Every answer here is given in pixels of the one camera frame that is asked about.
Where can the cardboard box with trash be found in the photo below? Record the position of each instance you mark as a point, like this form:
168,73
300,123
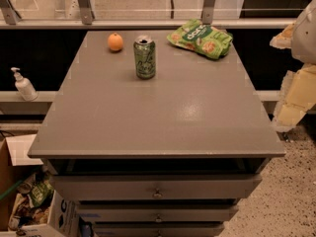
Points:
26,194

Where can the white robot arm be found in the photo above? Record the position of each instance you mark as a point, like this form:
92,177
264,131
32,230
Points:
303,41

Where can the green soda can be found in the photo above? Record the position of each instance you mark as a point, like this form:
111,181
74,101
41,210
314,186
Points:
144,55

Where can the orange fruit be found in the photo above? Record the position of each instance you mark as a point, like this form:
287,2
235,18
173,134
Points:
115,42

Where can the green chip bag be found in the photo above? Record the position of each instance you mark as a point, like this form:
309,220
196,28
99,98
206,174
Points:
202,39

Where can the metal railing frame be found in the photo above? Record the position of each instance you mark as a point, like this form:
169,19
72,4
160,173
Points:
147,14

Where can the white printed box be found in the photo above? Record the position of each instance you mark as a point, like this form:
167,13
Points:
56,217

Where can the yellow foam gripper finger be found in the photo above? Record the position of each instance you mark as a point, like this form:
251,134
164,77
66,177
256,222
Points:
283,39
296,97

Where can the grey drawer cabinet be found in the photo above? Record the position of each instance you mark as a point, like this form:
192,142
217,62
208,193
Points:
166,157

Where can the white pump bottle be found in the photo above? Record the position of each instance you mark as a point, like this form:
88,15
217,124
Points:
24,86

